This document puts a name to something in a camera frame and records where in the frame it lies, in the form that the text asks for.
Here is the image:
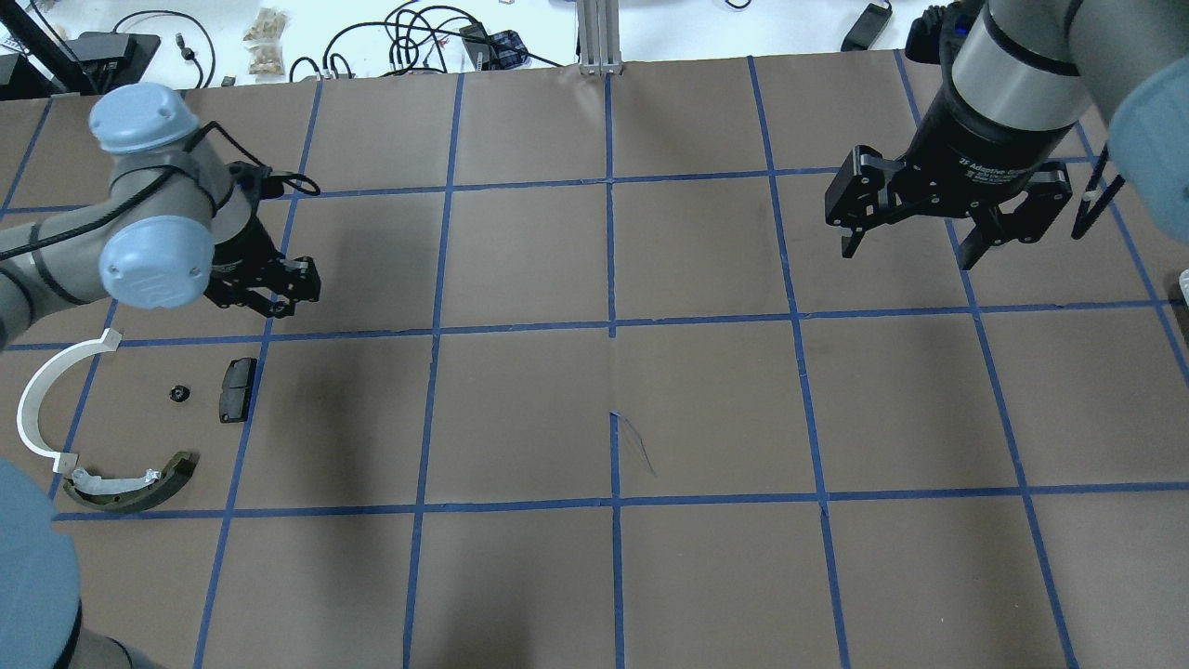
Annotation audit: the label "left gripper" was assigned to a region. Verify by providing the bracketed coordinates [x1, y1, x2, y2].
[205, 213, 321, 318]

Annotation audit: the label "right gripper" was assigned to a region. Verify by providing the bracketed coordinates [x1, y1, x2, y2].
[825, 102, 1072, 271]

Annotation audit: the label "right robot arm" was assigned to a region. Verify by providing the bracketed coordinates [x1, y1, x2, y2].
[824, 1, 1188, 269]

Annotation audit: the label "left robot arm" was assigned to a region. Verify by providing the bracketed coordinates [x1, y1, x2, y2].
[1, 82, 322, 346]

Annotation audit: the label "black brake pad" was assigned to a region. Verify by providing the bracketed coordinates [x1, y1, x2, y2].
[219, 356, 256, 424]

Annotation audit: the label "olive brake shoe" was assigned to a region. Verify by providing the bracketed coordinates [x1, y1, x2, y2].
[62, 452, 200, 515]

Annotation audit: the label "black power adapter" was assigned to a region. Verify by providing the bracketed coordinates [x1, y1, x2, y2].
[839, 1, 895, 52]

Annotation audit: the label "bags of wooden pieces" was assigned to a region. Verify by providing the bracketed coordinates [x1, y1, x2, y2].
[243, 6, 289, 77]

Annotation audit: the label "white curved plastic part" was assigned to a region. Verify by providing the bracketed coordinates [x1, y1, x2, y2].
[17, 330, 124, 475]

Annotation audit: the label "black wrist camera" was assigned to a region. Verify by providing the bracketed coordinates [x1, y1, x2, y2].
[227, 160, 322, 202]

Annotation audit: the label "aluminium frame post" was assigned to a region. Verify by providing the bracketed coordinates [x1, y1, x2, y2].
[575, 0, 623, 75]

